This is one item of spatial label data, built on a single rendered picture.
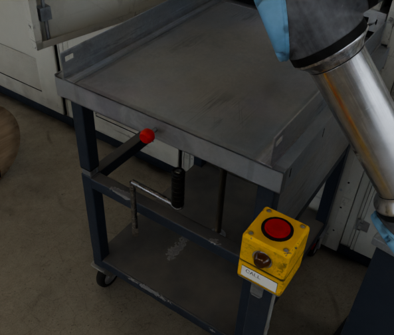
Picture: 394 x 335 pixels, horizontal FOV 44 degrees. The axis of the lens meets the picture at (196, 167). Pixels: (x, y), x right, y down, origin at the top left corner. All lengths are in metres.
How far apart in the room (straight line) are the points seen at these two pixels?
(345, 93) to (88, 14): 0.93
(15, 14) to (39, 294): 1.29
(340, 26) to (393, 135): 0.18
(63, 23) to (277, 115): 0.67
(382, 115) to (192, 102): 0.51
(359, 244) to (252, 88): 0.91
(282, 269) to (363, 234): 1.14
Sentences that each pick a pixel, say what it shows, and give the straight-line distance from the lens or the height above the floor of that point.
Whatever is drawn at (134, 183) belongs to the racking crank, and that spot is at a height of 0.65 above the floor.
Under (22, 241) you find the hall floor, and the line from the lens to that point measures 2.02.
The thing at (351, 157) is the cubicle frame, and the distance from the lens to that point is 1.72.
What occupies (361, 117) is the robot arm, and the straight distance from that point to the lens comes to 0.75.
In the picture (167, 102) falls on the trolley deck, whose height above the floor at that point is 0.85.
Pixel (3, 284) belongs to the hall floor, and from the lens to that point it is 1.90.
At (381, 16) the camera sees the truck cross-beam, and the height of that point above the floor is 0.92.
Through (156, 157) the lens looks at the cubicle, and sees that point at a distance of 2.21.
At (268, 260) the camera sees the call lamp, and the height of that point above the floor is 0.88.
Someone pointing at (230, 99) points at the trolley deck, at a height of 0.85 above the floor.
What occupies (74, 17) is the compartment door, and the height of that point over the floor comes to 0.88.
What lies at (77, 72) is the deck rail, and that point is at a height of 0.85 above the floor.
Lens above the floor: 1.45
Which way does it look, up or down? 40 degrees down
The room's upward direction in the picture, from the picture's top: 3 degrees clockwise
